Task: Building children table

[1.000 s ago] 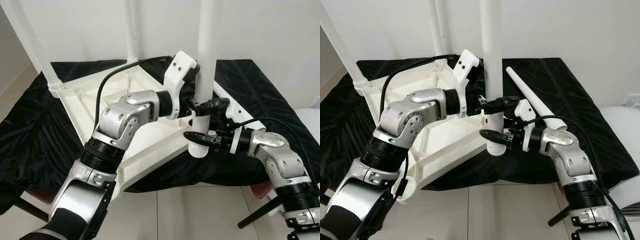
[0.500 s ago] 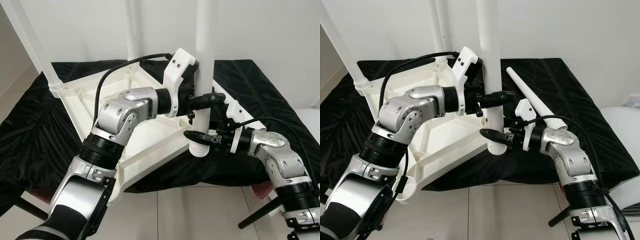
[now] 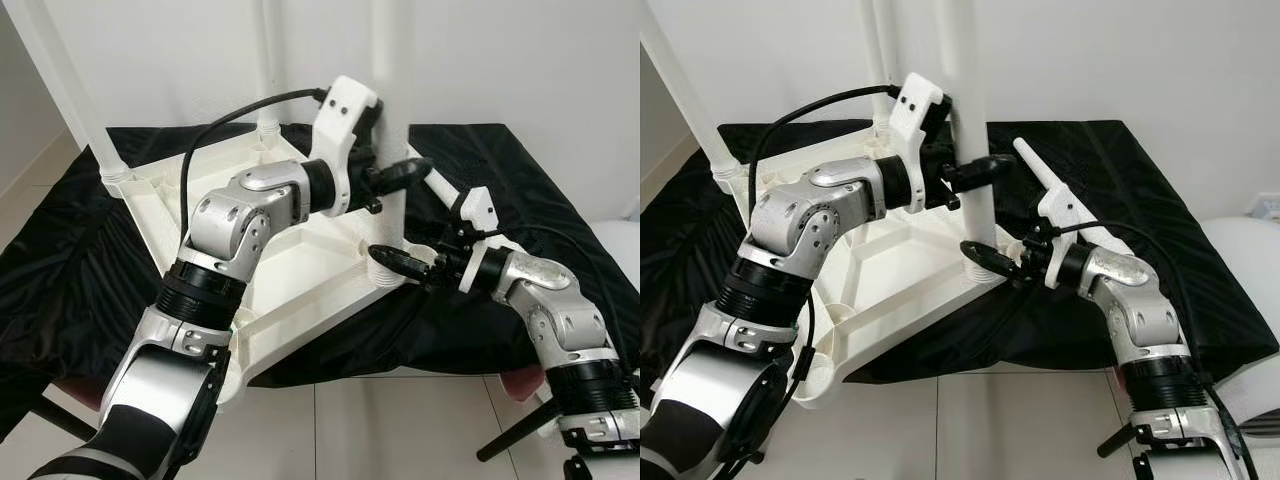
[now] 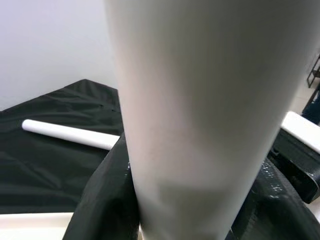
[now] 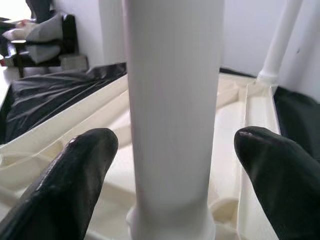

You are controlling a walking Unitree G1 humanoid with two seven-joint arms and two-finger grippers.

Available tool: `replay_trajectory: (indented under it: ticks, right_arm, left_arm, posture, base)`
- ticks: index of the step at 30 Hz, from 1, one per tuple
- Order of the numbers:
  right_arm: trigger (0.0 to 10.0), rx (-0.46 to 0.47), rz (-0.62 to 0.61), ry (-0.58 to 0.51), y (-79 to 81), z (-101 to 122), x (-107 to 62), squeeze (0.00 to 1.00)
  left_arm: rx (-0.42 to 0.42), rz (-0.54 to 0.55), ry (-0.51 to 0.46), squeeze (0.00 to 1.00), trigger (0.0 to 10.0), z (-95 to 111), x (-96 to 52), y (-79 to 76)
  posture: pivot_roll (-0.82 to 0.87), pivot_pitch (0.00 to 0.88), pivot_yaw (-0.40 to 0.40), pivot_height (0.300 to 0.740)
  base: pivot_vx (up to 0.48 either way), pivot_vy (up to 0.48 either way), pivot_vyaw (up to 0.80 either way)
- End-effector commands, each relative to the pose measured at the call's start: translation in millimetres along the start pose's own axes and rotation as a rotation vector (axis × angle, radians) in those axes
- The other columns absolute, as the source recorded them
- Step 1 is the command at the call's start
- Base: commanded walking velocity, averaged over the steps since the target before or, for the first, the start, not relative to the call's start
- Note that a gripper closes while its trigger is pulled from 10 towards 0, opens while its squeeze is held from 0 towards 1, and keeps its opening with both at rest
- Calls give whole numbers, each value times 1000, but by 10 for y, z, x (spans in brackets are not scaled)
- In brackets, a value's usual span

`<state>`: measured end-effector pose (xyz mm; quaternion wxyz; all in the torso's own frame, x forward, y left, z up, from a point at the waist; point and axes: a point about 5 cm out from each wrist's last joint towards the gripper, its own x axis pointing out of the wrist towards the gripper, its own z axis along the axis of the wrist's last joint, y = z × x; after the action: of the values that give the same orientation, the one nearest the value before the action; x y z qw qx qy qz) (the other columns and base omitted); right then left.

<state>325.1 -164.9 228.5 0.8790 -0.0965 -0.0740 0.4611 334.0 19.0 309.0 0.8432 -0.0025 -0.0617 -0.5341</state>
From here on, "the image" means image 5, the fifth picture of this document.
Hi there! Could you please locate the white plastic table leg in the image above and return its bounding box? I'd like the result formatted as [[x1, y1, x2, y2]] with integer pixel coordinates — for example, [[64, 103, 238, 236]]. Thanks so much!
[[257, 0, 305, 87], [122, 0, 223, 240]]

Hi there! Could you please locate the grey metal bin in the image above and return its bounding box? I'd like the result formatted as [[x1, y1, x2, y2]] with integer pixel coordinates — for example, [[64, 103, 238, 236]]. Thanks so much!
[[58, 54, 90, 73]]

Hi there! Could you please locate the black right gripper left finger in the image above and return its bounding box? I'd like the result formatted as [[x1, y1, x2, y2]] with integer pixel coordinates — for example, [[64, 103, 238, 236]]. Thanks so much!
[[0, 127, 119, 240]]

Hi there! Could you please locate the white plastic children table top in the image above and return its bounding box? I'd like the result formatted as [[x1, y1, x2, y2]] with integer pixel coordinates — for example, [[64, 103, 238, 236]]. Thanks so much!
[[0, 67, 282, 240]]

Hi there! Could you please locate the dark grey chair backrest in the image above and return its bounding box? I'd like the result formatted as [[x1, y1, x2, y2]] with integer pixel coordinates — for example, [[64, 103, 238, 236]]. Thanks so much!
[[26, 0, 55, 23]]

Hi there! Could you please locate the white cushion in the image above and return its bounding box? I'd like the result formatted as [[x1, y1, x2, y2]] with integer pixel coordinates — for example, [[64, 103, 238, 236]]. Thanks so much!
[[2, 27, 33, 41]]

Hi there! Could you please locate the black armchair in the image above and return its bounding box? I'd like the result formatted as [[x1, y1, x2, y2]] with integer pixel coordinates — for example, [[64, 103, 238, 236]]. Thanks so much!
[[0, 13, 78, 76]]

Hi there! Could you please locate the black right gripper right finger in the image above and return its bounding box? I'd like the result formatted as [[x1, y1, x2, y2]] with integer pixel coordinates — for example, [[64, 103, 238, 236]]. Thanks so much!
[[233, 126, 320, 240]]

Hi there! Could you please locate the grey pillow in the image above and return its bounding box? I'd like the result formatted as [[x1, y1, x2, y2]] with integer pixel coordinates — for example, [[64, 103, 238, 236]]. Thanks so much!
[[24, 43, 62, 63], [24, 13, 63, 43]]

